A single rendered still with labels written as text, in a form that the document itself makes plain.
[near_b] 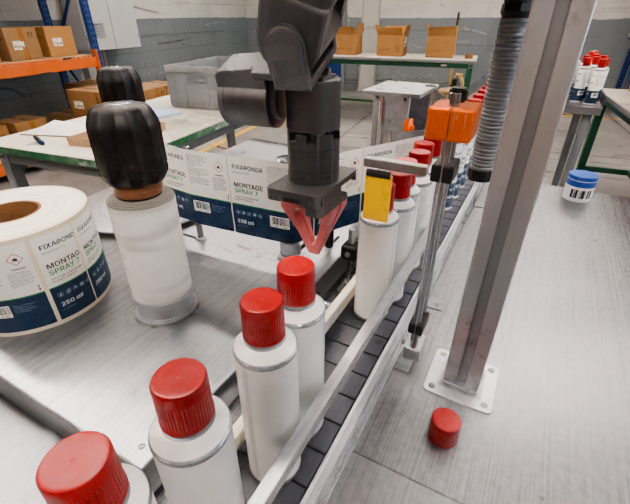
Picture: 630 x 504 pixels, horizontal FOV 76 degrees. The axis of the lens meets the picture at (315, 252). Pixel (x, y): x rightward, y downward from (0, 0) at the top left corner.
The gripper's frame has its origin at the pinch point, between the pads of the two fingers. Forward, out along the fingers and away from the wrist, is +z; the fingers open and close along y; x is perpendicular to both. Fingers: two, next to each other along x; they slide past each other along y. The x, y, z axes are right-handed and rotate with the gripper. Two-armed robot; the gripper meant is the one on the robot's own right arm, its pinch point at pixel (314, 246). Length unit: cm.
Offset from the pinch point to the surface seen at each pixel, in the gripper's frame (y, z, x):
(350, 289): -6.8, 10.1, 2.3
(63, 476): 34.4, -6.7, 5.4
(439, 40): -533, 2, -108
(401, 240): -10.9, 2.4, 8.0
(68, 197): 5.8, -1.3, -39.7
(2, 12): -220, -31, -464
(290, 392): 19.6, 1.5, 8.3
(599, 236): -63, 19, 40
